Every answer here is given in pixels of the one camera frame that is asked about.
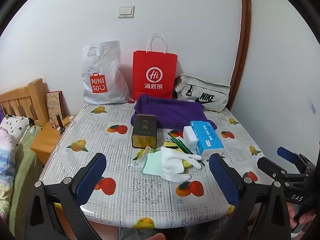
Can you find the blue tissue pack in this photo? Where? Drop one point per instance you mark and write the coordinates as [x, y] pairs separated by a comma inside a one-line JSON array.
[[208, 141]]

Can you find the wooden nightstand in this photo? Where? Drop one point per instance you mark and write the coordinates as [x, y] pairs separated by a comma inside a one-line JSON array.
[[45, 142]]

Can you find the green blanket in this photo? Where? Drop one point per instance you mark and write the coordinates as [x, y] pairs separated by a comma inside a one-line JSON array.
[[28, 169]]

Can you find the wooden headboard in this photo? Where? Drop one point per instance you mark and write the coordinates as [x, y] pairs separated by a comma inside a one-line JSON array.
[[28, 101]]

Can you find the red Haidilao paper bag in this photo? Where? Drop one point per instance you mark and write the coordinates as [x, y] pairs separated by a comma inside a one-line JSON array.
[[153, 72]]

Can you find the white Miniso plastic bag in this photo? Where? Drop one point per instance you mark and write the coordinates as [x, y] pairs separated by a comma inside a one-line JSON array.
[[102, 80]]

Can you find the white sponge block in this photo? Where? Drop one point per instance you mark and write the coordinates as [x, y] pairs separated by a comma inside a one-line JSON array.
[[190, 138]]

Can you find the dark green tea tin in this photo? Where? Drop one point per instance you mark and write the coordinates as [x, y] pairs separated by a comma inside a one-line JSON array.
[[144, 131]]

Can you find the purple towel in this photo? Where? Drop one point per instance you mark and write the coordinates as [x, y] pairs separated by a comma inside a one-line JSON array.
[[170, 113]]

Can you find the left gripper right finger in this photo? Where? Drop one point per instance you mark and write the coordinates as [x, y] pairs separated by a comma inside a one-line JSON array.
[[260, 210]]

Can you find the striped pastel bedding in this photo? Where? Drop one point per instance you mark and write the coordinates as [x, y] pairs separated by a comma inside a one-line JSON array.
[[7, 170]]

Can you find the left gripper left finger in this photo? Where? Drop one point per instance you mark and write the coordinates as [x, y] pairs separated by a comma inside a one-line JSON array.
[[42, 220]]

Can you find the white wall switch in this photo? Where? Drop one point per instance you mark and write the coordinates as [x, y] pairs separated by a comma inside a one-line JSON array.
[[126, 11]]

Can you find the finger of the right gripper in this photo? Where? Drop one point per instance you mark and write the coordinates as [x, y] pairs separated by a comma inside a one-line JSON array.
[[278, 173], [300, 161]]

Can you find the polka dot pillow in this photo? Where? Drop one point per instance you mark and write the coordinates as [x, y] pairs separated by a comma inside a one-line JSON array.
[[16, 126]]

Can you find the grey Nike pouch bag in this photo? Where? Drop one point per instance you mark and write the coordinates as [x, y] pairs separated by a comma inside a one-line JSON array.
[[211, 95]]

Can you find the brown wooden door frame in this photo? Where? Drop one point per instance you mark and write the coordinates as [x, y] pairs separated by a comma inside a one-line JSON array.
[[241, 55]]

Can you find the light green cloth mask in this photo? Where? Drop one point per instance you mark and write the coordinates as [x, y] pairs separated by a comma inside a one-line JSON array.
[[150, 161]]

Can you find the white cotton glove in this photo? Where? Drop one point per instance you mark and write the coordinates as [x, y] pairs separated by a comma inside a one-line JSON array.
[[172, 165]]

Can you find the person's right hand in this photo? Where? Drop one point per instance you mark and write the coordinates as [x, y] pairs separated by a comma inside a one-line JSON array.
[[305, 219]]

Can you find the patterned book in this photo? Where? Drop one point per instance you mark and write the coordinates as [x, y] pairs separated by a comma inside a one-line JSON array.
[[54, 104]]

